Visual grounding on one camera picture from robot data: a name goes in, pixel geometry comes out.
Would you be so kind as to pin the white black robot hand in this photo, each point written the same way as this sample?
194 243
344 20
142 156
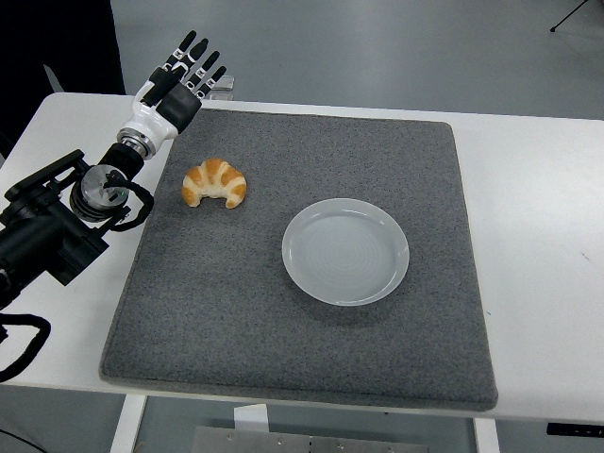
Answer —
147 120

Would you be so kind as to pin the golden brown croissant bread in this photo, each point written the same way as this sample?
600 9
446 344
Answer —
214 181

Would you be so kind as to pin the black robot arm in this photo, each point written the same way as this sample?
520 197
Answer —
33 236

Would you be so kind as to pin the round white plate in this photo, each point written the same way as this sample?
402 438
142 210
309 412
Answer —
345 252

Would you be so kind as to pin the grey metal plate with screws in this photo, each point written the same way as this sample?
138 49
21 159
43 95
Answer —
307 442

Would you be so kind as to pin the black panel behind table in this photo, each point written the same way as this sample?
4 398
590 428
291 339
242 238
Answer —
56 33

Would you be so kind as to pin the grey felt mat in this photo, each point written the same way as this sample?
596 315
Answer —
283 349

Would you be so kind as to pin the white table leg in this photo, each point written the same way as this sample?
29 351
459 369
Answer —
487 436
128 424

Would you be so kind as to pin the black tripod leg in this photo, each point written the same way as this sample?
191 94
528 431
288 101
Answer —
568 15

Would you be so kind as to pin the black table control panel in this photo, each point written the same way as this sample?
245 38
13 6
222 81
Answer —
575 430

